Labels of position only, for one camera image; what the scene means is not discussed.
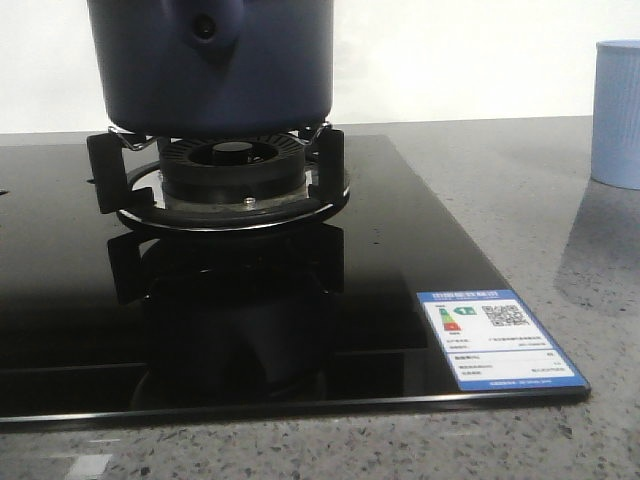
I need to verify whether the light blue ribbed cup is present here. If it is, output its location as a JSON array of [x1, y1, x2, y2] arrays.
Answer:
[[591, 39, 639, 190]]

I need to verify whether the black metal pot support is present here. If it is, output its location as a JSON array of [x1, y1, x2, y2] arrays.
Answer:
[[87, 124, 350, 234]]

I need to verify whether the dark blue cooking pot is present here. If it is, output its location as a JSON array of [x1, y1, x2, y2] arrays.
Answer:
[[88, 1, 334, 138]]

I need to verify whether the black gas burner head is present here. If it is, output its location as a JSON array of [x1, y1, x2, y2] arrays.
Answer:
[[160, 134, 305, 204]]

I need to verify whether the blue white energy label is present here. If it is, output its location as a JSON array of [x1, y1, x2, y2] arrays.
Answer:
[[417, 289, 588, 392]]

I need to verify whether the black glass gas stove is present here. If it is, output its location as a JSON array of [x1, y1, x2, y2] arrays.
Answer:
[[1, 136, 590, 431]]

